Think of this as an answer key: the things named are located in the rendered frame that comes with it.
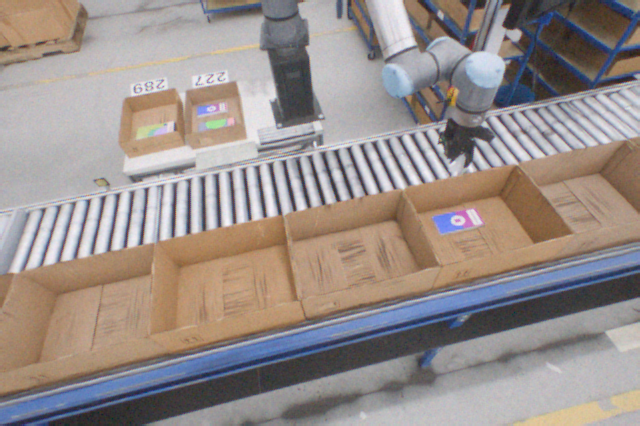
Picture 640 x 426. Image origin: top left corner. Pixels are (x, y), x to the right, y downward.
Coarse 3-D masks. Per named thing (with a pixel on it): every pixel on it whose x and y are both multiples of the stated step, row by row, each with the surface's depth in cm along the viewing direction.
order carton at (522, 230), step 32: (416, 192) 112; (448, 192) 116; (480, 192) 120; (512, 192) 117; (512, 224) 117; (544, 224) 105; (448, 256) 111; (480, 256) 92; (512, 256) 97; (544, 256) 102
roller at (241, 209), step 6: (234, 174) 159; (240, 174) 159; (234, 180) 157; (240, 180) 157; (234, 186) 156; (240, 186) 154; (234, 192) 153; (240, 192) 152; (234, 198) 152; (240, 198) 150; (240, 204) 148; (246, 204) 150; (240, 210) 146; (246, 210) 148; (240, 216) 144; (246, 216) 145; (240, 222) 142
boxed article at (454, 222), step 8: (472, 208) 120; (440, 216) 119; (448, 216) 119; (456, 216) 118; (464, 216) 118; (472, 216) 118; (480, 216) 118; (440, 224) 117; (448, 224) 117; (456, 224) 116; (464, 224) 116; (472, 224) 116; (480, 224) 116; (440, 232) 115; (448, 232) 115; (456, 232) 116
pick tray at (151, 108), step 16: (144, 96) 186; (160, 96) 189; (176, 96) 183; (128, 112) 185; (144, 112) 191; (160, 112) 189; (176, 112) 174; (128, 128) 179; (176, 128) 166; (128, 144) 164; (144, 144) 166; (160, 144) 168; (176, 144) 171
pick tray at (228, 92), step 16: (192, 96) 189; (208, 96) 191; (224, 96) 193; (240, 96) 187; (192, 112) 188; (224, 112) 186; (240, 112) 185; (192, 128) 180; (224, 128) 165; (240, 128) 167; (192, 144) 168; (208, 144) 170
